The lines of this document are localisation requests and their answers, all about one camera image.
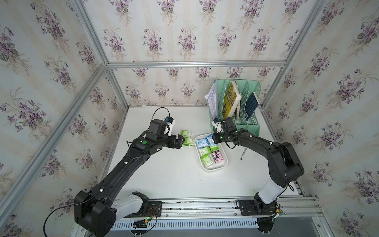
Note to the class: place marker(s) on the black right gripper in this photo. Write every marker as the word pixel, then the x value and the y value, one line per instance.
pixel 215 138

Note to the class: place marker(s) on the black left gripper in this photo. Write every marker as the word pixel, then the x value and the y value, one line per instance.
pixel 172 143

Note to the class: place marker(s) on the green tissue pack top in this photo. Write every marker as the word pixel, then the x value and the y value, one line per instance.
pixel 186 133

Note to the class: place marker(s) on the light blue tissue pack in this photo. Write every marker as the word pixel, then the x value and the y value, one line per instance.
pixel 202 143
pixel 210 140

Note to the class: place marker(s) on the pink tissue pack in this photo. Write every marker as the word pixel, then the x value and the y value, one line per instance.
pixel 217 157

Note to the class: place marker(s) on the white plastic storage box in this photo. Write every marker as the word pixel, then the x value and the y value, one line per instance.
pixel 214 166

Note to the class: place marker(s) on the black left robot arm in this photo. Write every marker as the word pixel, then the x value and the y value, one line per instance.
pixel 98 209

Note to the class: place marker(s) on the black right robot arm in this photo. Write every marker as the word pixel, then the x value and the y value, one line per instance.
pixel 284 165

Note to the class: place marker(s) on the red capped pen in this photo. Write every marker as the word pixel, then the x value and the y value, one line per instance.
pixel 243 154

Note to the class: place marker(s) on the mint green desk organizer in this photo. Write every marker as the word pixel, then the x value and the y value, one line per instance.
pixel 246 88

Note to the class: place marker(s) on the yellow book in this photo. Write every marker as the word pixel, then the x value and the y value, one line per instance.
pixel 231 99

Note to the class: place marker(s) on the dark blue notebook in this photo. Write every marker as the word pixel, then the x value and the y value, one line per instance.
pixel 250 106

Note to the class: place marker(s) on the white paper stack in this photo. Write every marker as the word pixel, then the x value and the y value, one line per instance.
pixel 212 100

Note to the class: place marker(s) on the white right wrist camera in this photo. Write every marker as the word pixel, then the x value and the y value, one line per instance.
pixel 217 125

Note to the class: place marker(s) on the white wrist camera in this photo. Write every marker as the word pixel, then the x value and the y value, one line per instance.
pixel 170 122
pixel 217 125

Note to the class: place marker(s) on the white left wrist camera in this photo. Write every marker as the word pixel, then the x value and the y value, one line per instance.
pixel 170 122

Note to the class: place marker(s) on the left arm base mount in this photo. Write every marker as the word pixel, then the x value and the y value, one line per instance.
pixel 148 209

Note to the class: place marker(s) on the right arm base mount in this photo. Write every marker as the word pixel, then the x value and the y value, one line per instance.
pixel 251 207

